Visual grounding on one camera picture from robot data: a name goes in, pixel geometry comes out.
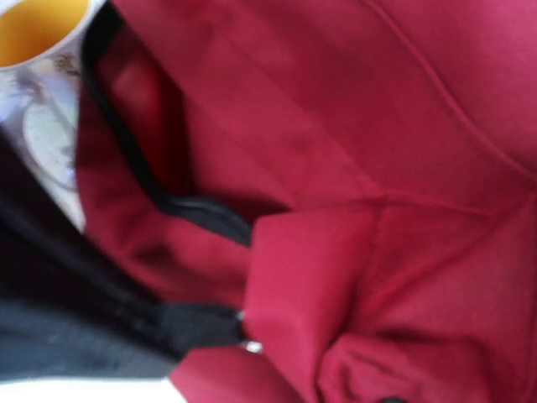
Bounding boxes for red student backpack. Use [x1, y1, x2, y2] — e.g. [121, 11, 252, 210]
[76, 1, 536, 402]

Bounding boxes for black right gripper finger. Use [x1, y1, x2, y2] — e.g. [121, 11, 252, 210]
[1, 140, 245, 378]

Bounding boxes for white mug with tea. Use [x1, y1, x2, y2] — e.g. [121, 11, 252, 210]
[1, 1, 103, 231]

